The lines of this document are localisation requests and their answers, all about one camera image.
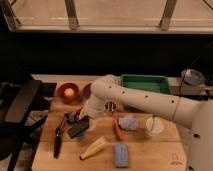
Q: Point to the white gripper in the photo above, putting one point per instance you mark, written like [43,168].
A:
[93,108]

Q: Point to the black eraser block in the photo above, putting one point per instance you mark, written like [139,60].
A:
[78,127]

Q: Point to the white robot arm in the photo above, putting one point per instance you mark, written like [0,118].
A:
[197,116]

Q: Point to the blue plastic cup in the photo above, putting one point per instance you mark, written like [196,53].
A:
[81,136]

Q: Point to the white cup with utensil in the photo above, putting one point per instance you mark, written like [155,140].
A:
[154,126]

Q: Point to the dark purple grape bunch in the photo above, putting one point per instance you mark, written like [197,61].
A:
[76,116]

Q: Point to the small green black object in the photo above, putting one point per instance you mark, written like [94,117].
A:
[69,118]

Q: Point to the striped black white ball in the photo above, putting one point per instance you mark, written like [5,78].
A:
[110,106]

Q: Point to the orange carrot toy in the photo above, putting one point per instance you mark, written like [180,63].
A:
[117,130]

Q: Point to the purple bowl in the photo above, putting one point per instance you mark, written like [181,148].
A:
[86,91]

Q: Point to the crumpled blue grey cloth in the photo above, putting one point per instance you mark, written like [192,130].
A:
[128,123]

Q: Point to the red bowl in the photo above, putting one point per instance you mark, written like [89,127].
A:
[63,87]

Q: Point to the orange ball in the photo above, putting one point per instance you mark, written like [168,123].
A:
[69,92]

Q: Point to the blue sponge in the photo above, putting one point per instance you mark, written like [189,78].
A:
[121,155]

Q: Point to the black office chair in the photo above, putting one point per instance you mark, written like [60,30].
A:
[13,129]

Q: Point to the green plastic tray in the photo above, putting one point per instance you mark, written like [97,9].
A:
[153,83]

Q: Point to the round grey device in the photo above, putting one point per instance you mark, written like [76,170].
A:
[192,77]

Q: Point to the black handled tool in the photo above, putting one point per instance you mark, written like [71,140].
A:
[58,138]

